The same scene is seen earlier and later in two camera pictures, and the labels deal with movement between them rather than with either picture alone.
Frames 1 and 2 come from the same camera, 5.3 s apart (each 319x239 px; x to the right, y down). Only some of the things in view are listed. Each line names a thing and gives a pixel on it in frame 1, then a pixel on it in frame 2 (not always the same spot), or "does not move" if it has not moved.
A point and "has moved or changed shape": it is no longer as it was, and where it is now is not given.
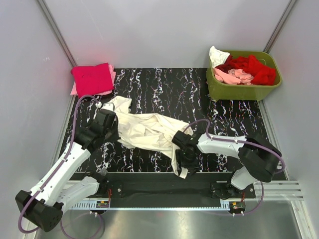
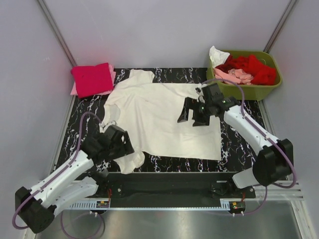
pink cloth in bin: [234, 76] does not move
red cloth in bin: [262, 75] does not move
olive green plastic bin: [223, 90] does not move
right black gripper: [194, 167] to [191, 103]
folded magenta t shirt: [89, 80] does not move
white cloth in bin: [218, 57] does not move
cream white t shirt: [151, 131] has moved or changed shape
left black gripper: [116, 136] to [126, 148]
